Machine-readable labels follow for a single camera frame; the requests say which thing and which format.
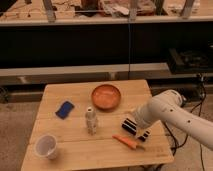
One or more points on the long shelf bench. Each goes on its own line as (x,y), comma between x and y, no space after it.
(42,75)

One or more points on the black white striped block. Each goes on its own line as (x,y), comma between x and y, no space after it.
(131,127)

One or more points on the orange toy carrot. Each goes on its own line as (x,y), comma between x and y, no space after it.
(127,141)

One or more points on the clear plastic cup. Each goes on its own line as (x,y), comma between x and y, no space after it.
(46,147)

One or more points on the blue sponge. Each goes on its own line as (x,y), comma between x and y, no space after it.
(64,110)

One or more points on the black box on shelf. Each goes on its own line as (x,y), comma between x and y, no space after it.
(190,61)

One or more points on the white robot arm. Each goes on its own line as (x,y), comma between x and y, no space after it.
(166,107)

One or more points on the orange wooden bowl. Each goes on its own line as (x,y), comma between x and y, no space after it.
(106,97)

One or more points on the wooden table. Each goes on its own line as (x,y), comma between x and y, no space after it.
(80,151)

